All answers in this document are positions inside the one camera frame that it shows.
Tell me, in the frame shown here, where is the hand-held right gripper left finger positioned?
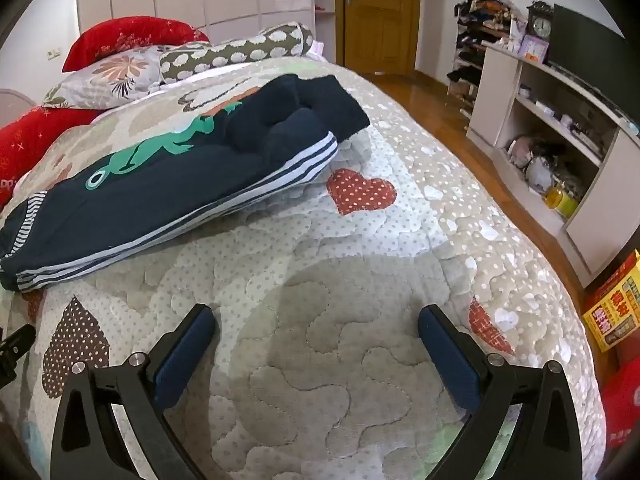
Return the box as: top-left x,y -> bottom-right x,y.
50,303 -> 217,480

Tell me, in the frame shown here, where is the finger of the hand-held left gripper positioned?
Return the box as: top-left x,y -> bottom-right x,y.
0,324 -> 36,388

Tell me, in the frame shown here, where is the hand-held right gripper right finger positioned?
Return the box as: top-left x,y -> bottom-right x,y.
418,304 -> 583,480

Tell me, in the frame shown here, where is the navy striped pants green print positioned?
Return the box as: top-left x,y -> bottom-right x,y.
0,74 -> 371,293

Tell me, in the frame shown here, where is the heart patterned quilt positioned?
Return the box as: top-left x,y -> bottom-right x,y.
0,55 -> 608,480

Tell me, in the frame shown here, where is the yellow red cardboard box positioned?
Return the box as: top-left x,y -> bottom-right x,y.
582,249 -> 640,353

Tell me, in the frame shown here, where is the red bag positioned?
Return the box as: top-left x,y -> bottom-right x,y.
600,355 -> 640,451

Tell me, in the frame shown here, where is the yellow jar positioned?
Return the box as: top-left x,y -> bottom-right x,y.
545,186 -> 579,219

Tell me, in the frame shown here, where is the red blanket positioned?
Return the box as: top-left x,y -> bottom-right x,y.
0,107 -> 108,211

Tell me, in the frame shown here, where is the white TV cabinet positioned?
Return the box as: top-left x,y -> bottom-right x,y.
465,42 -> 640,288

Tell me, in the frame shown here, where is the grey floral pillow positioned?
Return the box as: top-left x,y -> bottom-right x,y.
42,45 -> 173,111

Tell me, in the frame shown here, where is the olive polka dot bolster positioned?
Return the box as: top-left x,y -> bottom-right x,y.
159,22 -> 315,83

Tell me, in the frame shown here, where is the shoe rack with shoes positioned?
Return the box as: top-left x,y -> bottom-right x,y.
446,0 -> 528,116

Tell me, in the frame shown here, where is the red floral pillow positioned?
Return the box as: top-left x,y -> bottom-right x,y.
62,16 -> 211,73

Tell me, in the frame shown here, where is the black flat television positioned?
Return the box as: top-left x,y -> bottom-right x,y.
547,4 -> 640,126

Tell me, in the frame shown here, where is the wooden door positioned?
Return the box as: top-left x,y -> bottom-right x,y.
342,0 -> 422,76

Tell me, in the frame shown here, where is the dark mantel clock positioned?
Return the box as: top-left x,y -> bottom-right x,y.
526,1 -> 554,40

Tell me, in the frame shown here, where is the purple picture frame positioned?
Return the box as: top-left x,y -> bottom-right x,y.
520,35 -> 550,64

